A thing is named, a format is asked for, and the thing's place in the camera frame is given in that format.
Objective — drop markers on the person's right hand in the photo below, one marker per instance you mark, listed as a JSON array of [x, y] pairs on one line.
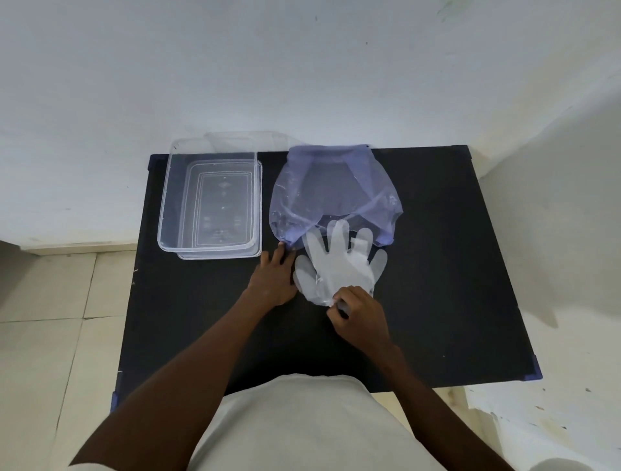
[[361, 322]]

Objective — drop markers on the person's left hand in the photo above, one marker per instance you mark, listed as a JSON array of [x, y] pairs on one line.
[[272, 284]]

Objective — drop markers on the person's right fingers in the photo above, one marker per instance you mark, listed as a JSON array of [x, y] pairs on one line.
[[345, 300]]

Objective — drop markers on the person's left fingers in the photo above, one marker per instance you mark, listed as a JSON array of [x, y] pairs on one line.
[[280, 255]]

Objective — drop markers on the clear plastic disposable glove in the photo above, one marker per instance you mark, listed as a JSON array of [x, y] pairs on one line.
[[339, 264]]

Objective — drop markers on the person's left forearm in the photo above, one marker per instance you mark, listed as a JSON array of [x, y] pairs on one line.
[[184, 383]]

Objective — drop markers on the person's right forearm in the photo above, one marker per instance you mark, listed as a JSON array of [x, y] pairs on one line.
[[436, 412]]

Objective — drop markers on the clear plastic container lid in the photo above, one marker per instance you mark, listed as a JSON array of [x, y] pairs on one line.
[[252, 242]]

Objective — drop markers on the blue translucent plastic bag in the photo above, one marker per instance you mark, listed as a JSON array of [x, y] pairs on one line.
[[334, 189]]

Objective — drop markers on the clear plastic storage container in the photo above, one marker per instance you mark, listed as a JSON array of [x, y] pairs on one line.
[[208, 199]]

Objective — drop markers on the person's white shirt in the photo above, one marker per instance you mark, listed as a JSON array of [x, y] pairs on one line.
[[310, 427]]

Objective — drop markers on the blue table corner cap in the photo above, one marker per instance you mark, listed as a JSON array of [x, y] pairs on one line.
[[536, 369], [114, 402]]

